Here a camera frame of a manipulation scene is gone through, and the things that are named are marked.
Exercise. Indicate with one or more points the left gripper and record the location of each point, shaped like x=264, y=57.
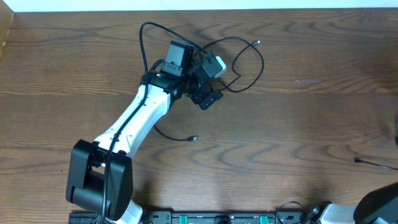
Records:
x=201, y=99

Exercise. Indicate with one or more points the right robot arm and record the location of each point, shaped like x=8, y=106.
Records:
x=377, y=207

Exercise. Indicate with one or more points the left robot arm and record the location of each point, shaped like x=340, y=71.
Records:
x=100, y=172

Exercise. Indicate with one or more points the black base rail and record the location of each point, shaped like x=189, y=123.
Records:
x=164, y=217

